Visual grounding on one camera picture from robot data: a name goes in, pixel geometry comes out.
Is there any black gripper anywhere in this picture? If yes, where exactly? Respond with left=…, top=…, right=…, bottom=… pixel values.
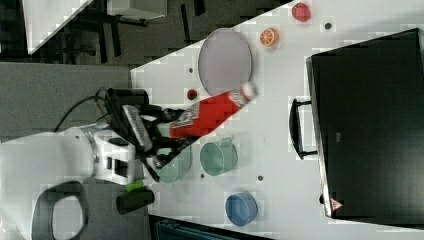
left=105, top=88, right=195, bottom=182

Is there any red ketchup bottle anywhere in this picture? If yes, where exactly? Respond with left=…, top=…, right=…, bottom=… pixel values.
left=169, top=82, right=257, bottom=138

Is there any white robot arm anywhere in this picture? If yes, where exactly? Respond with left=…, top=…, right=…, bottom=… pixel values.
left=1, top=88, right=190, bottom=240

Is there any black toaster oven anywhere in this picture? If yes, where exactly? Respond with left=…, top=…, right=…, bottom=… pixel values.
left=306, top=28, right=424, bottom=229

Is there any red toy strawberry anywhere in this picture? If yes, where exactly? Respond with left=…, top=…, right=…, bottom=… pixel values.
left=291, top=2, right=311, bottom=22
left=187, top=89, right=197, bottom=100

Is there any green oval colander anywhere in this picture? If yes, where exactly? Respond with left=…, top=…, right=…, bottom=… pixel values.
left=157, top=147, right=192, bottom=184

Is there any green mug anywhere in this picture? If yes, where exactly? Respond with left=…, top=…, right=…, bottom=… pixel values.
left=200, top=137, right=238, bottom=176

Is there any lime green object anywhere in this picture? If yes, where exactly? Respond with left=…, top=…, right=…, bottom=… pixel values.
left=125, top=180, right=144, bottom=193

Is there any lavender round plate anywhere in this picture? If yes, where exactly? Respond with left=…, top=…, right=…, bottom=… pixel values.
left=198, top=28, right=252, bottom=96

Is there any blue cup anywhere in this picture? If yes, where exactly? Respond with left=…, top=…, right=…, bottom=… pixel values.
left=225, top=192, right=258, bottom=227

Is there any toy orange half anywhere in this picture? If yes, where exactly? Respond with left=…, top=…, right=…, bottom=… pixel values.
left=260, top=28, right=279, bottom=47

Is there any red toy strawberry far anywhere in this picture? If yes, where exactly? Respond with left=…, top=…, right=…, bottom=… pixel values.
left=291, top=2, right=311, bottom=22

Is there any black cable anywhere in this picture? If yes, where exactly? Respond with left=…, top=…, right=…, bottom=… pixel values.
left=53, top=95, right=109, bottom=133

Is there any black cylinder handle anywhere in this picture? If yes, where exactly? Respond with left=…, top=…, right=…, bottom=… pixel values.
left=116, top=190, right=155, bottom=215

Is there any blue metal frame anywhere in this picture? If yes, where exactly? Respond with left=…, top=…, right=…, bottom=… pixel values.
left=149, top=215, right=271, bottom=240

